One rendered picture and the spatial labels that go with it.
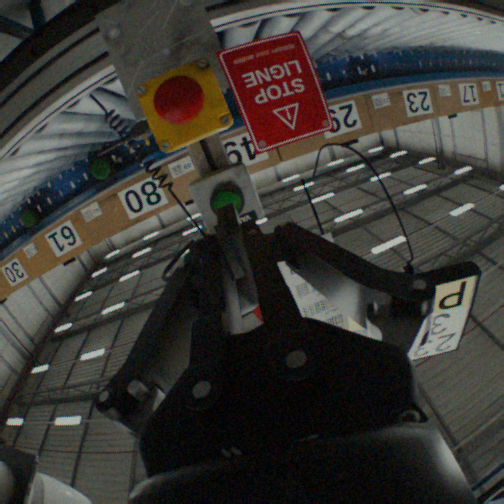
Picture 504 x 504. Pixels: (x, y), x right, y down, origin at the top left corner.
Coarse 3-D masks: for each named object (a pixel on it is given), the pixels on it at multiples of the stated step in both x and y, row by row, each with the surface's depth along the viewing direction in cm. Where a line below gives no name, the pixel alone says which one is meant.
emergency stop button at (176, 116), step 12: (168, 84) 16; (180, 84) 16; (192, 84) 16; (156, 96) 16; (168, 96) 16; (180, 96) 16; (192, 96) 16; (204, 96) 17; (156, 108) 17; (168, 108) 17; (180, 108) 17; (192, 108) 17; (168, 120) 17; (180, 120) 17
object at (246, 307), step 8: (192, 248) 31; (192, 256) 29; (200, 256) 28; (232, 272) 31; (240, 280) 30; (248, 280) 30; (240, 288) 29; (248, 288) 30; (240, 296) 30; (248, 296) 30; (256, 296) 31; (240, 304) 30; (248, 304) 30; (256, 304) 31; (248, 312) 32
